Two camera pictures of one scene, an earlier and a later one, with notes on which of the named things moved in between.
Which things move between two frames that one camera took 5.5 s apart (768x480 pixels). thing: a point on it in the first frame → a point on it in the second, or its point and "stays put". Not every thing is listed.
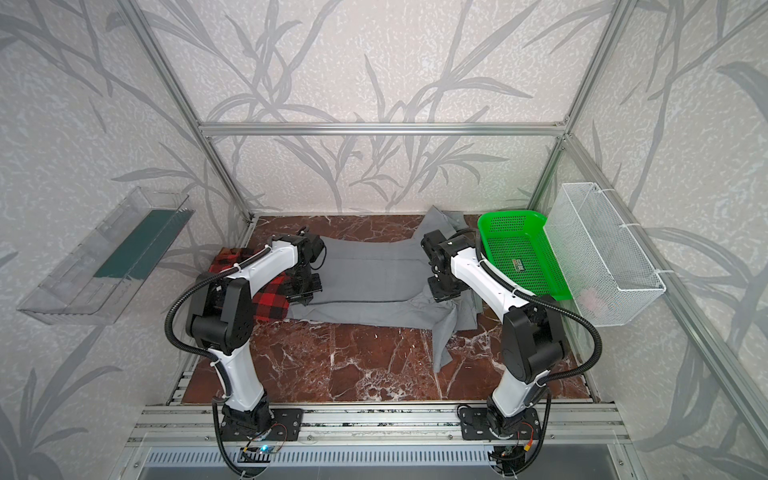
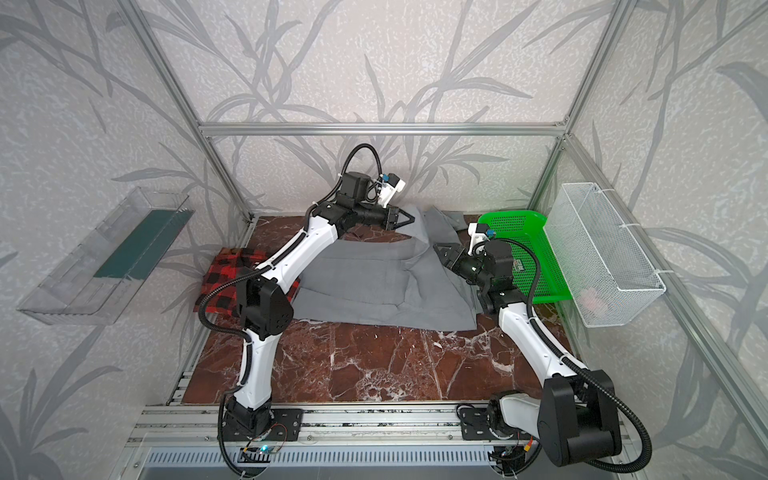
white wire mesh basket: x=606 y=271 stays put
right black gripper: x=444 y=288 → x=455 y=255
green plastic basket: x=518 y=245 stays put
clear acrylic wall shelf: x=93 y=283 stays put
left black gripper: x=306 y=285 → x=393 y=218
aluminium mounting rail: x=376 y=425 stays put
